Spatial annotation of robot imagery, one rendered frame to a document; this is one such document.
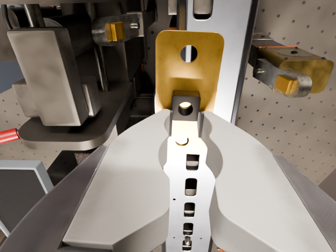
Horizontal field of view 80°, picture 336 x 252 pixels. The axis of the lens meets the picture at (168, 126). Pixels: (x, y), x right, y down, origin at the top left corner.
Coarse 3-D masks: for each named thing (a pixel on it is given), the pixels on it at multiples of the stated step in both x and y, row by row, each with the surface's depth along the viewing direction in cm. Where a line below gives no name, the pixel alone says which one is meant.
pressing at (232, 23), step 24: (192, 0) 33; (216, 0) 33; (240, 0) 33; (192, 24) 35; (216, 24) 35; (240, 24) 35; (240, 48) 37; (240, 72) 40; (240, 96) 43; (168, 168) 54; (192, 216) 64; (168, 240) 72; (192, 240) 71
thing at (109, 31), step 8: (104, 16) 30; (112, 16) 29; (120, 16) 30; (128, 16) 33; (136, 16) 36; (96, 24) 27; (104, 24) 27; (112, 24) 28; (120, 24) 29; (128, 24) 33; (136, 24) 35; (96, 32) 27; (104, 32) 27; (112, 32) 28; (120, 32) 29; (128, 32) 33; (136, 32) 36; (96, 40) 28; (104, 40) 28; (112, 40) 29; (120, 40) 31
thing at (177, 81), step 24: (168, 48) 11; (216, 48) 11; (168, 72) 12; (192, 72) 12; (216, 72) 12; (168, 96) 13; (192, 96) 12; (192, 120) 13; (168, 144) 15; (192, 144) 15
